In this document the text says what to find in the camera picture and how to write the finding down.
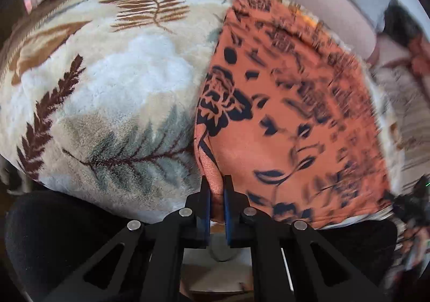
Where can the orange black floral cloth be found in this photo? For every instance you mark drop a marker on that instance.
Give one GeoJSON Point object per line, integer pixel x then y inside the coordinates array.
{"type": "Point", "coordinates": [285, 114]}

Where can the small plain orange cloth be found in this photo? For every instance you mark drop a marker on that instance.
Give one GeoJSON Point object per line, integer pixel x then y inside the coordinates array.
{"type": "Point", "coordinates": [420, 55]}

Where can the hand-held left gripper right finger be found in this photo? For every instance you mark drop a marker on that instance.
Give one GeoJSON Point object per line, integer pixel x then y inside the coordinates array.
{"type": "Point", "coordinates": [229, 218]}

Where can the dark furry cloth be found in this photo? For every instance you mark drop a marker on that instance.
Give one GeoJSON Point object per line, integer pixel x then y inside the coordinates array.
{"type": "Point", "coordinates": [401, 23]}

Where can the brown fringed bedspread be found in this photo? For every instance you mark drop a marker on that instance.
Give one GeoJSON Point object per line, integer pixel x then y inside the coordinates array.
{"type": "Point", "coordinates": [43, 8]}

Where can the beige striped cloth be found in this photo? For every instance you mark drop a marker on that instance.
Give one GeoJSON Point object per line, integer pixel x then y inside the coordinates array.
{"type": "Point", "coordinates": [410, 114]}

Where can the beige leaf print blanket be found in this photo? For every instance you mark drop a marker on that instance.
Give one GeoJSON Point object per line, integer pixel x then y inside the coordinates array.
{"type": "Point", "coordinates": [117, 70]}

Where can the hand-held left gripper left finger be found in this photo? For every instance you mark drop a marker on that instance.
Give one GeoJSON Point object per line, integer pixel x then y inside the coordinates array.
{"type": "Point", "coordinates": [205, 218]}

